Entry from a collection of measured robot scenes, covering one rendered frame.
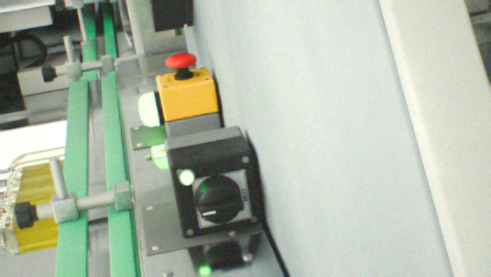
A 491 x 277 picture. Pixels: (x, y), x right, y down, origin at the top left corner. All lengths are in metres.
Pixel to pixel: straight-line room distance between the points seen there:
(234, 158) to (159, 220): 0.12
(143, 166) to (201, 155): 0.23
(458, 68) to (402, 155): 0.04
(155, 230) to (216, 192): 0.10
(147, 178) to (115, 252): 0.14
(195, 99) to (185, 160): 0.28
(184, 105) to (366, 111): 0.72
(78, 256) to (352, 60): 0.55
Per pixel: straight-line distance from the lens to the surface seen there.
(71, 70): 1.56
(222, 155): 0.83
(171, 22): 1.33
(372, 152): 0.41
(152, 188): 0.99
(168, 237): 0.87
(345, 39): 0.42
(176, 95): 1.11
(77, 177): 1.12
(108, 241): 0.94
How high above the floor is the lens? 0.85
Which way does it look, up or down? 6 degrees down
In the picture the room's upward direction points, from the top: 101 degrees counter-clockwise
